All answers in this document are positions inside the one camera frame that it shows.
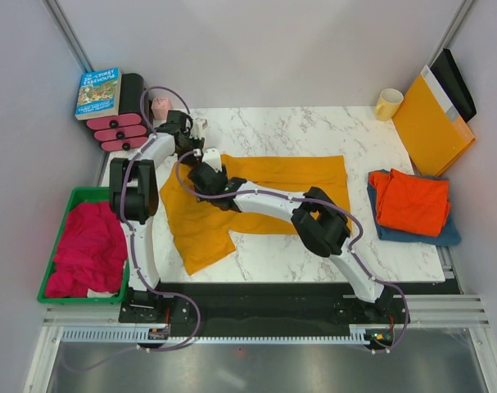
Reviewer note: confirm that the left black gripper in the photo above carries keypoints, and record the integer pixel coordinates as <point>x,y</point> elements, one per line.
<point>192,160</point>

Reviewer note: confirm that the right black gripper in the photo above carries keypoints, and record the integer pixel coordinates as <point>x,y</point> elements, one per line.
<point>224,172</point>

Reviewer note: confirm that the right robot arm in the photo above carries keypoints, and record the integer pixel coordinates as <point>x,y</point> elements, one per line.
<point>321,225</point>

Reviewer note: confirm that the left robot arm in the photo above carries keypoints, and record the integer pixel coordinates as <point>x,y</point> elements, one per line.
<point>134,198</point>

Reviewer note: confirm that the small pink cube box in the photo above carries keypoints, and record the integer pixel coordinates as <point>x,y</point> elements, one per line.
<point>160,106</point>

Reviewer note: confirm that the black pink drawer unit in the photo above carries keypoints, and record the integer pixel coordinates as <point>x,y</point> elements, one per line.
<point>126,130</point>

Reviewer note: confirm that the blue treehouse book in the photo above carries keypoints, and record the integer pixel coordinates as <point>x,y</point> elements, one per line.
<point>99,94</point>

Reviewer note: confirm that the green plastic tray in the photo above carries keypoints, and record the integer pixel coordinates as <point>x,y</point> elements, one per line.
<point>77,196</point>

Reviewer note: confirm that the pink crumpled t shirt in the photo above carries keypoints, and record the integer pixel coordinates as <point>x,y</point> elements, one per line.
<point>90,256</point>

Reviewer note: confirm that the yellow mug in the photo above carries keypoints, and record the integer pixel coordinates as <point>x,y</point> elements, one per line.
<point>388,103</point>

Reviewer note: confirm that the orange folded t shirt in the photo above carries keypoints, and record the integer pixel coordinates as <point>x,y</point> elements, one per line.
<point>410,203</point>

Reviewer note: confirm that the orange padded envelope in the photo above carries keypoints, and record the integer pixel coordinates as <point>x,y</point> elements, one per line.
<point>431,140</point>

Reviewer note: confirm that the white grey envelope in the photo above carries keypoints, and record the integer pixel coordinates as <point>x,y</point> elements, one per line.
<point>439,94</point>

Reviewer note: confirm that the blue folded t shirt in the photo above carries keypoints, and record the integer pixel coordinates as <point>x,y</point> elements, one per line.
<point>449,235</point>

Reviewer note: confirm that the black folder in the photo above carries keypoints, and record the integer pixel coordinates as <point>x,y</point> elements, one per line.
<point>451,80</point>

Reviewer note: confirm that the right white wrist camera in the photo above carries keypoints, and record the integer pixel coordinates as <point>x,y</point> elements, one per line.
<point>212,157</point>

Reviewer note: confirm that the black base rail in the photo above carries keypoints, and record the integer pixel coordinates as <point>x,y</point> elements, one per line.
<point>260,310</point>

